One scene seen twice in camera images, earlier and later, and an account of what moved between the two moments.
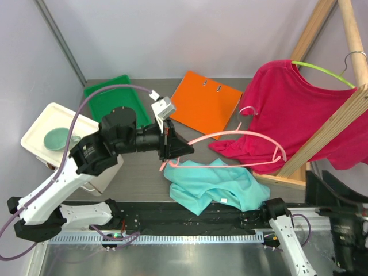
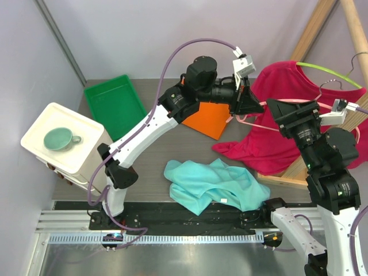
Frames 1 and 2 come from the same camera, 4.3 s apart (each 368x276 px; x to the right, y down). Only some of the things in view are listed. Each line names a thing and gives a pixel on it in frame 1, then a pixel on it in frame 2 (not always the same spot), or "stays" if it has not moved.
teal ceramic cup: x=56 y=138 stays
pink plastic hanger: x=173 y=163 to x=316 y=100
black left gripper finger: x=177 y=146 to x=250 y=104
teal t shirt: x=198 y=184 stays
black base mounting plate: x=163 y=216 stays
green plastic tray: x=125 y=96 stays
